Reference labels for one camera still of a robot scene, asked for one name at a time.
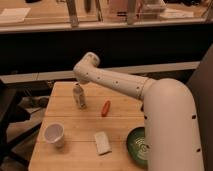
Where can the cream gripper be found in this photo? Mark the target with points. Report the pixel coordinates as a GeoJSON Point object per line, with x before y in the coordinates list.
{"type": "Point", "coordinates": [82, 82]}

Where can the clear plastic bottle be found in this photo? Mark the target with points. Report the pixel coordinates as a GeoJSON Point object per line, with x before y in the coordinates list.
{"type": "Point", "coordinates": [79, 96]}

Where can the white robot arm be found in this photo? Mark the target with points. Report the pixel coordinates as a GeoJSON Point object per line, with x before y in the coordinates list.
{"type": "Point", "coordinates": [172, 134]}

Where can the orange carrot toy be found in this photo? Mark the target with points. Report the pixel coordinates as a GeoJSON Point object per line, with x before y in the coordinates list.
{"type": "Point", "coordinates": [105, 109]}

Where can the white paper cup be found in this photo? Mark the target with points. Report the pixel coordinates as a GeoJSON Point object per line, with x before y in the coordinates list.
{"type": "Point", "coordinates": [54, 135]}

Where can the white folded cloth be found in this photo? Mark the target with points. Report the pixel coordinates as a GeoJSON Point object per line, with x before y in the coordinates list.
{"type": "Point", "coordinates": [102, 143]}

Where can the green bowl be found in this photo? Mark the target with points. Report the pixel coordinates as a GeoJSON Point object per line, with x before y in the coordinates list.
{"type": "Point", "coordinates": [136, 147]}

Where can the white paper sheet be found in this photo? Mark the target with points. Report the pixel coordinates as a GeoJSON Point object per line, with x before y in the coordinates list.
{"type": "Point", "coordinates": [13, 15]}

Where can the metal frame post left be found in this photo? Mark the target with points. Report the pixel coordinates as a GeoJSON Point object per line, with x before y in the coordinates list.
{"type": "Point", "coordinates": [72, 13]}

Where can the metal frame post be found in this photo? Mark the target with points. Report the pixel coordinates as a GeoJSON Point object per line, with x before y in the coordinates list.
{"type": "Point", "coordinates": [72, 13]}
{"type": "Point", "coordinates": [130, 15]}

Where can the metal frame post right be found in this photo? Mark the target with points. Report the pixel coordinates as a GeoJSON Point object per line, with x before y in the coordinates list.
{"type": "Point", "coordinates": [130, 15]}

